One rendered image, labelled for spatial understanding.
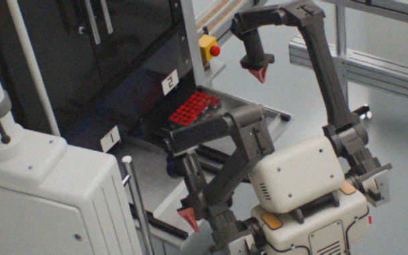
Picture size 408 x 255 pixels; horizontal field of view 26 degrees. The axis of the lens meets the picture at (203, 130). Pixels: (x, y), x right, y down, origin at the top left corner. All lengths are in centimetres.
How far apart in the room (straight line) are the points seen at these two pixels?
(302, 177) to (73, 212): 60
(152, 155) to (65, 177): 103
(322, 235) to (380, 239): 158
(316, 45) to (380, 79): 151
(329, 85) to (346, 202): 34
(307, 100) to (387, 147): 54
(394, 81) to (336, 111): 143
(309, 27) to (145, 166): 91
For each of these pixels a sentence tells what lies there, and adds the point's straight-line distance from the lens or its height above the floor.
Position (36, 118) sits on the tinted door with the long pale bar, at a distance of 269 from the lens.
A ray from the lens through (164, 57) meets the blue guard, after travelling 309.
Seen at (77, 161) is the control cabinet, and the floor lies 155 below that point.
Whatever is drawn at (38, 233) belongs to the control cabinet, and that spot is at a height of 140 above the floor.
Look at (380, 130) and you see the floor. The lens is 440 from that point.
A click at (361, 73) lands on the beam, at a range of 394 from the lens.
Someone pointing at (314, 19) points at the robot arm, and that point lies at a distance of 242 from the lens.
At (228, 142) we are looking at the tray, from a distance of 308.
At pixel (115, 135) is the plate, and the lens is 299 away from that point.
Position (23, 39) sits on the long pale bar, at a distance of 245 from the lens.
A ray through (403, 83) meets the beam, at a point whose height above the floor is 51.
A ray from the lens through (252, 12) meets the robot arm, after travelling 274.
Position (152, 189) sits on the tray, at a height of 88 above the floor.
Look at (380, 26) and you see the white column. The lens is 456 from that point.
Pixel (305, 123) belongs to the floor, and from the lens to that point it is 446.
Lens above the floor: 294
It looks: 41 degrees down
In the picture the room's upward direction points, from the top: 10 degrees counter-clockwise
